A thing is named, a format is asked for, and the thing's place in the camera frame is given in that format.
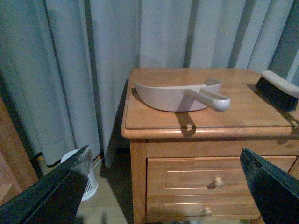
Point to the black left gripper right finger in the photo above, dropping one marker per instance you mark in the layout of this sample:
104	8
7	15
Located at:
275	192

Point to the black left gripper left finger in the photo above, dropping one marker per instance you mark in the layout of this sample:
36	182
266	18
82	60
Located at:
55	198

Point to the beige hand brush black bristles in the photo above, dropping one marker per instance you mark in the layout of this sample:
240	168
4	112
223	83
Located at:
279	91

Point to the beige plastic dustpan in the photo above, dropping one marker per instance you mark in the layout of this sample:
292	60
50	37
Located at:
186	98

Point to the small white fan heater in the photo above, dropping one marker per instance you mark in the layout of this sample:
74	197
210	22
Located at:
92	183

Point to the wooden furniture at left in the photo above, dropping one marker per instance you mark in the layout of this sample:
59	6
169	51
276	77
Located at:
16	171

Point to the upper round wooden knob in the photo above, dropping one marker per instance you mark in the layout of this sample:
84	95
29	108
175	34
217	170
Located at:
218	182

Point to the round wooden knob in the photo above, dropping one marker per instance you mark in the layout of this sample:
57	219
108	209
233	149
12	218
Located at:
218	182
207	211

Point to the lower round wooden knob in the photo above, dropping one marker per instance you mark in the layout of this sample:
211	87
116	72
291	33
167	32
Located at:
207	211

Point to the wooden nightstand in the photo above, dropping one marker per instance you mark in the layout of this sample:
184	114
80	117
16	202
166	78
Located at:
250	122

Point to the lower wooden drawer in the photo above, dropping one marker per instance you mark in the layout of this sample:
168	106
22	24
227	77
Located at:
193	205

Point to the wooden drawer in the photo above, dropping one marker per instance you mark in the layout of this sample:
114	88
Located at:
195	176
193	205

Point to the upper wooden drawer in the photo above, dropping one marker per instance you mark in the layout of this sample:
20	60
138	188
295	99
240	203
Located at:
195	176

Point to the light blue curtain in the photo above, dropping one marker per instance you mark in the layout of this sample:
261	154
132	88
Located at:
64	63

